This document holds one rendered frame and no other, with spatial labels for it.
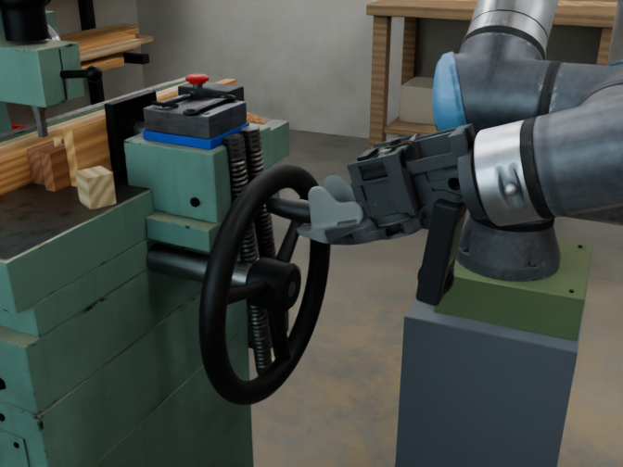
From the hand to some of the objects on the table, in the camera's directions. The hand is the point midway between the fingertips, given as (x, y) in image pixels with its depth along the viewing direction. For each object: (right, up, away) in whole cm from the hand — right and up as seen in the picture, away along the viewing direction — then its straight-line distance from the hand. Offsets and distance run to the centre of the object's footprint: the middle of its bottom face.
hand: (311, 233), depth 76 cm
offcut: (-26, +4, +8) cm, 27 cm away
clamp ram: (-21, +9, +20) cm, 30 cm away
